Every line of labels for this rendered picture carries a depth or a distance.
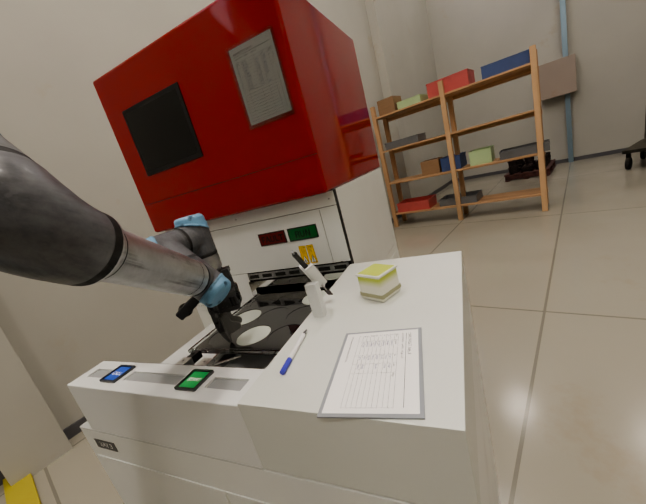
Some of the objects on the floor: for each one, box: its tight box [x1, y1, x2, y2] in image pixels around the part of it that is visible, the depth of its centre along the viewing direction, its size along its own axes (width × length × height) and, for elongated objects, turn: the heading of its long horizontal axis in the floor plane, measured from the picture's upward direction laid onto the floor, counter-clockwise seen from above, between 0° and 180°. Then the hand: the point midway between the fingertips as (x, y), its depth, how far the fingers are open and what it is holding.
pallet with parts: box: [504, 152, 556, 182], centre depth 669 cm, size 82×119×43 cm
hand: (226, 338), depth 87 cm, fingers closed
